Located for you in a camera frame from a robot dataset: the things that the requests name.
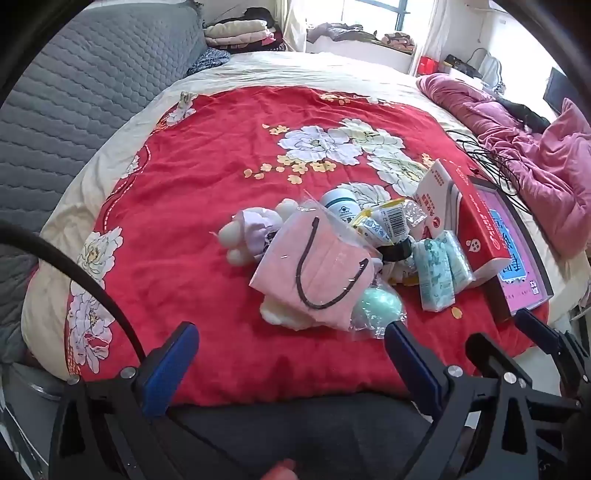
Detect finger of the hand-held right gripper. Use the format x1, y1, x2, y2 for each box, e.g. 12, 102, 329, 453
514, 308, 591, 370
465, 332, 513, 386

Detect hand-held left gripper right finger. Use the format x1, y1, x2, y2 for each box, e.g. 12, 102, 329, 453
385, 320, 552, 480

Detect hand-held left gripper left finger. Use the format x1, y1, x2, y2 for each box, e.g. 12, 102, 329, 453
48, 320, 201, 480

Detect dark shallow box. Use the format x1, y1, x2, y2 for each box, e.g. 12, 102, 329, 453
466, 178, 555, 324

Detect cream plush toy purple top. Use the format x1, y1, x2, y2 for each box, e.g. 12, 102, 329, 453
259, 295, 319, 332

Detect pink face mask pack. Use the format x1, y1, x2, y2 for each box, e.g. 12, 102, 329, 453
249, 196, 384, 330

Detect person's left hand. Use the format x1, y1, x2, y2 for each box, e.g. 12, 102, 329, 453
263, 458, 301, 480

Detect mint green sponge in bag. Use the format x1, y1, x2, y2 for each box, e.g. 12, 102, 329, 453
348, 284, 408, 342

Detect green print tissue packet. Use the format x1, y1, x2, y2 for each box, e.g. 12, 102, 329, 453
436, 230, 474, 294
412, 237, 455, 312

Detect red tissue pack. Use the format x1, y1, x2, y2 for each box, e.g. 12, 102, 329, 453
438, 159, 511, 287

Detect person's dark trousers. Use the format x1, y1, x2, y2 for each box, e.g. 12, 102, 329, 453
166, 399, 430, 480

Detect pink book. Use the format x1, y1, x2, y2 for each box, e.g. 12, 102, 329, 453
478, 187, 550, 310

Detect pink quilt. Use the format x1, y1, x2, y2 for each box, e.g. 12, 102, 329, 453
416, 73, 591, 259

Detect red floral blanket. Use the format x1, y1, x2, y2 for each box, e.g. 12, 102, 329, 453
65, 85, 550, 407

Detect pale plush toy lilac dress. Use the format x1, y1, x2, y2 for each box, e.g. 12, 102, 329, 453
216, 198, 298, 268

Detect white and red carton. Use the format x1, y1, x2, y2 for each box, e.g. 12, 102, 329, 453
413, 158, 462, 232

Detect white pill bottle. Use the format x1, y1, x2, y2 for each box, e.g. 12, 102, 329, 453
320, 187, 361, 222

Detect black garment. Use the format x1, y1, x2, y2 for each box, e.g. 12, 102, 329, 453
496, 97, 550, 134

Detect black television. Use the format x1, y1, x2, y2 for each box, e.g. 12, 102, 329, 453
542, 67, 583, 114

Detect black bag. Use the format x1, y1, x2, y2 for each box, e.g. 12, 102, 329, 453
443, 54, 481, 77

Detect grey quilted headboard cover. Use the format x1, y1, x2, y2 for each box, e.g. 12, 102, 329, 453
0, 0, 206, 365

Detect dark blue patterned pillow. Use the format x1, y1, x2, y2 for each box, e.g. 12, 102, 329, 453
185, 46, 232, 79

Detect cream curtain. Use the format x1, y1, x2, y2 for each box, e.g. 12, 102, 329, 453
427, 0, 455, 63
281, 0, 315, 51

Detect white window bench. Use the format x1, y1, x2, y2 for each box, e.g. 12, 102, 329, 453
305, 41, 414, 75

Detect colourful clothes on sill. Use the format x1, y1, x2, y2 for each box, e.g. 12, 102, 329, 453
381, 32, 416, 49

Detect cream bed sheet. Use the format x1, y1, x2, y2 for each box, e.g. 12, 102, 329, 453
21, 50, 591, 384

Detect stack of folded clothes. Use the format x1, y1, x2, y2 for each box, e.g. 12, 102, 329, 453
203, 9, 289, 51

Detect grey clothes on sill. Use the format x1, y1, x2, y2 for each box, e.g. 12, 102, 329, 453
307, 23, 384, 44

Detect window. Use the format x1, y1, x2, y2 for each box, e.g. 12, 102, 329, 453
342, 0, 435, 35

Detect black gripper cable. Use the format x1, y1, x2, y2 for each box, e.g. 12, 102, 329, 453
0, 220, 146, 365

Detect black tangled cable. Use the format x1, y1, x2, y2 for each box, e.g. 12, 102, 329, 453
445, 129, 546, 215

